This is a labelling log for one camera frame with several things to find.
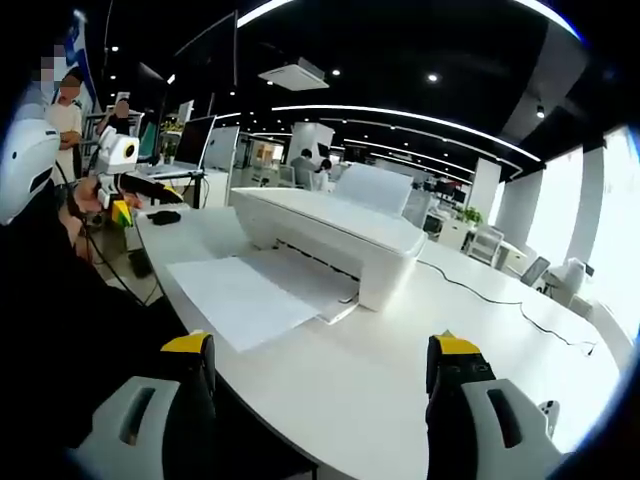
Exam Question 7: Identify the white board panel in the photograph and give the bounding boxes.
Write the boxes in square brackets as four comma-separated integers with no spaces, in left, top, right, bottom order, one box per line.
[203,124,242,172]

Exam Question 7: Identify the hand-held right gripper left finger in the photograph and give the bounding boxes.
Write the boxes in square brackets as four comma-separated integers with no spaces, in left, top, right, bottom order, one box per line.
[69,330,218,480]

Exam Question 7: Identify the ceiling air conditioner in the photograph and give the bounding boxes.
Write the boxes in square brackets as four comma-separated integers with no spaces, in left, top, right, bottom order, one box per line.
[257,56,331,92]

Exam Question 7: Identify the person's left hand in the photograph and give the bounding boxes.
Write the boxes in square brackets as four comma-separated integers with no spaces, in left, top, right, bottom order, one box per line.
[65,177,109,217]

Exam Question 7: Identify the small white device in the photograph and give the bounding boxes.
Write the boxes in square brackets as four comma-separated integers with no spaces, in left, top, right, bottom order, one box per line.
[536,398,562,437]

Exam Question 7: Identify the white chest-worn device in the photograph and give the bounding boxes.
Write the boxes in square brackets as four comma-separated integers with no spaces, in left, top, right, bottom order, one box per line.
[0,117,62,227]

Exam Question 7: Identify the dark tilted screen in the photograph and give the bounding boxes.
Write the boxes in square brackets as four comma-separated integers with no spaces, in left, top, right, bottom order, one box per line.
[519,255,552,290]

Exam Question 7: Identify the black power cable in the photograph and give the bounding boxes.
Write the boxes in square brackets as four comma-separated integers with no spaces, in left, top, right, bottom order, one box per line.
[416,257,599,357]

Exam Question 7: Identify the white office chair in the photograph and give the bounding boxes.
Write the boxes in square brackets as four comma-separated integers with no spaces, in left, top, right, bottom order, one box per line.
[468,224,505,268]

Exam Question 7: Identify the computer monitor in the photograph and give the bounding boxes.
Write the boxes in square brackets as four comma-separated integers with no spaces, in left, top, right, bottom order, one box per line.
[171,115,218,170]

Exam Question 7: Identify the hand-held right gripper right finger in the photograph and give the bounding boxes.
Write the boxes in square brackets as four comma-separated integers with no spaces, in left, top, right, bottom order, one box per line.
[425,329,567,480]

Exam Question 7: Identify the white paper sheet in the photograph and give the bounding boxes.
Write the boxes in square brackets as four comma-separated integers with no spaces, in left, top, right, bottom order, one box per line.
[165,255,322,354]

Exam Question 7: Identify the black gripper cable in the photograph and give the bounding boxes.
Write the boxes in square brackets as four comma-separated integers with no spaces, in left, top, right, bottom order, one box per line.
[53,162,154,307]

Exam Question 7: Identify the person's dark clothing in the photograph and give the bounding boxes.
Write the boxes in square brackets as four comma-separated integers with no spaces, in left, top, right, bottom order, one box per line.
[0,192,194,451]

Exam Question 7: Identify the white printer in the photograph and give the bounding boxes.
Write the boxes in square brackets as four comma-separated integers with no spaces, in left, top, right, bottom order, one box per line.
[228,163,430,327]

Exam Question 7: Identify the green potted plant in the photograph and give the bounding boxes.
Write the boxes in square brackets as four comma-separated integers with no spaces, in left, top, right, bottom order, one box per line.
[453,205,485,227]

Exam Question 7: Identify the small black object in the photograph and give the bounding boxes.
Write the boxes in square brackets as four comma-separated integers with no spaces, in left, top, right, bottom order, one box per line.
[145,210,182,227]

